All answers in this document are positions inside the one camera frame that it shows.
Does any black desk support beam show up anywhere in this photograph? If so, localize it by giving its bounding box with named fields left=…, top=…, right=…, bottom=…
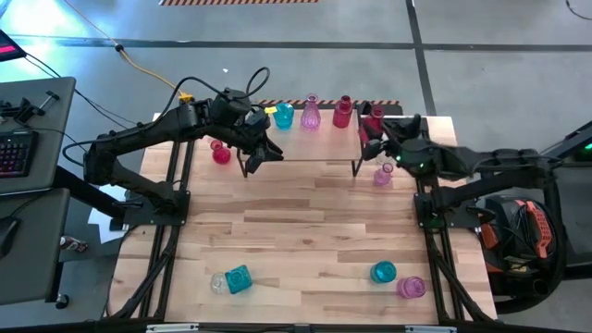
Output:
left=53, top=165, right=129, bottom=221

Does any small pink glass vase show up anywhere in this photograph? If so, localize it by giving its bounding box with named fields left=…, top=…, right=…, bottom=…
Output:
left=373, top=161, right=395, bottom=188

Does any black computer mouse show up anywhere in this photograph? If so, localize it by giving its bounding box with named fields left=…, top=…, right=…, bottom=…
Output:
left=0, top=216, right=20, bottom=260

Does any dark grey side table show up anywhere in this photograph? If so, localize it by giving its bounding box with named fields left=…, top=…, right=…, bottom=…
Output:
left=552, top=162, right=592, bottom=269

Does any wide pink ribbed vase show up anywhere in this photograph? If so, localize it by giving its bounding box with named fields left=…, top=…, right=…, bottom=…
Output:
left=396, top=276, right=427, bottom=301

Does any black corrugated hose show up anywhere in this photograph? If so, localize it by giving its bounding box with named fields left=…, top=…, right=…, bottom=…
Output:
left=540, top=179, right=568, bottom=315

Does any monitor with red screen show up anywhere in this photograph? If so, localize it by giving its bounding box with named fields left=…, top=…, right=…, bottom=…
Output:
left=0, top=28, right=28, bottom=64

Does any black box with green lights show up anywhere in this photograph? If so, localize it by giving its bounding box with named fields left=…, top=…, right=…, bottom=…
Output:
left=561, top=120, right=592, bottom=163

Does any small dark bottle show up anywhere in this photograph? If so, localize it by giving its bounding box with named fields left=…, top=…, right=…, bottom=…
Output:
left=58, top=235, right=90, bottom=253

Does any tall red ribbed vase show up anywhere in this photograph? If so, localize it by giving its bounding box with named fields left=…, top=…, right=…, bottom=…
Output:
left=331, top=94, right=354, bottom=130

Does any teal round glass vase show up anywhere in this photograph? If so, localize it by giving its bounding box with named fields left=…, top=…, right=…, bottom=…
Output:
left=369, top=260, right=398, bottom=285
left=272, top=102, right=296, bottom=131

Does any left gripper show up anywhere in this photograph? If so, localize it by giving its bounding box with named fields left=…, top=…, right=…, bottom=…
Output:
left=236, top=109, right=284, bottom=176

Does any clear round glass vase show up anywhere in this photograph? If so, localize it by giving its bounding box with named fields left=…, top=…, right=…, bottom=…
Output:
left=209, top=272, right=230, bottom=296

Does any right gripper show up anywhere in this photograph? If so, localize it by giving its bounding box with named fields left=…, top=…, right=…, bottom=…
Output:
left=363, top=115, right=448, bottom=179

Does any grey desk with keyboard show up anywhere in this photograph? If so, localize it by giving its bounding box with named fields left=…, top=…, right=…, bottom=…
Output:
left=0, top=76, right=78, bottom=195

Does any black keyboard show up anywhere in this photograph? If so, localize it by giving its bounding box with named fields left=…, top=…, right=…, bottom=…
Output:
left=0, top=129, right=41, bottom=179

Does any pink bulbous vase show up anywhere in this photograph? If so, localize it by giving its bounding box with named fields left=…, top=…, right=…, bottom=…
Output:
left=300, top=93, right=322, bottom=133

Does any grey desk with mouse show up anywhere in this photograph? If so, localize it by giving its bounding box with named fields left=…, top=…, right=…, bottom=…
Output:
left=0, top=187, right=70, bottom=306

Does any wooden shelf with black frame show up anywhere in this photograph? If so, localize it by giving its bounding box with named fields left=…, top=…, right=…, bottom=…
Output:
left=236, top=104, right=366, bottom=179

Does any red square glass vase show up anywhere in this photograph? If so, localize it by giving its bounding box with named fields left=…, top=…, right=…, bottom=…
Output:
left=359, top=104, right=386, bottom=145

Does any orange and black device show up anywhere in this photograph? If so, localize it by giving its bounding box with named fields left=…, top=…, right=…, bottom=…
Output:
left=480, top=193, right=563, bottom=297

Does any red bulb glass vase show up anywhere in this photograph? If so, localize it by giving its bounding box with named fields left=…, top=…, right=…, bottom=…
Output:
left=209, top=139, right=232, bottom=166

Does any yellow extension cable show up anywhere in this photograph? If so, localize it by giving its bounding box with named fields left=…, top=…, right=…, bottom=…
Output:
left=62, top=0, right=196, bottom=105

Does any black clamp tool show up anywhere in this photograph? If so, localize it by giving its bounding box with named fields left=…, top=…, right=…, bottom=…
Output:
left=0, top=90, right=61, bottom=125

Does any white paper sheet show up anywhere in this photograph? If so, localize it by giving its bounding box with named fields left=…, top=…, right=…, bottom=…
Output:
left=87, top=178, right=140, bottom=245

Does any teal square glass vase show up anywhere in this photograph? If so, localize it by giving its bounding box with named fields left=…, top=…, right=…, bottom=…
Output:
left=224, top=264, right=254, bottom=295

